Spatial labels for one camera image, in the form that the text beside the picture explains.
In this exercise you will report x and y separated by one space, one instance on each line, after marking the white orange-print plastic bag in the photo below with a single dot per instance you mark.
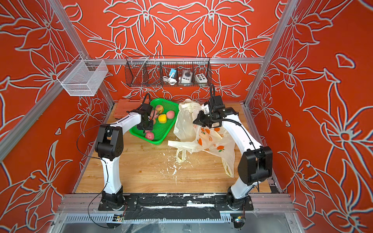
193 138

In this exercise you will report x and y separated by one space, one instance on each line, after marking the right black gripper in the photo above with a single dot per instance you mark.
200 121

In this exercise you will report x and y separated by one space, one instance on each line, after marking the green plastic basket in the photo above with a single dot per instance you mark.
160 130

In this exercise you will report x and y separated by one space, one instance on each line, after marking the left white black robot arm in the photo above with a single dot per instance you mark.
109 147

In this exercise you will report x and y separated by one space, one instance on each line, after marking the blue white small box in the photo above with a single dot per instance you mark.
172 73

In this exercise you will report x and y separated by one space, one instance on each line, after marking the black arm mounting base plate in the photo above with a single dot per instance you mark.
177 206

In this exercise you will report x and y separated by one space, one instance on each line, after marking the grey white timer device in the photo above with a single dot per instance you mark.
186 77

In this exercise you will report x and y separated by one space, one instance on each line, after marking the clear plastic wall bin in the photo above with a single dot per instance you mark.
83 78

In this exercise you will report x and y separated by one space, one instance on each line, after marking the white button remote box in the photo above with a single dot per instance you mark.
201 79

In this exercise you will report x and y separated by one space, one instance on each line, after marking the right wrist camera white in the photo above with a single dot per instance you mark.
206 108

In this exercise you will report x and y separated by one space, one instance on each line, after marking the pink yellow peach top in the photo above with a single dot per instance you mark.
159 109

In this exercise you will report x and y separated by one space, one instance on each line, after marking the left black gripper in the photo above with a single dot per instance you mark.
150 127

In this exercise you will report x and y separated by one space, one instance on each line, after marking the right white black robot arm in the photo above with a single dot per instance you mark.
256 164

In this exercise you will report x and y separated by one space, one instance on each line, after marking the yellow peach upper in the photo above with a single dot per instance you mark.
162 118

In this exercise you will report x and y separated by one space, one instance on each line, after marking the black wire wall basket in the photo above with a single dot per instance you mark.
168 71

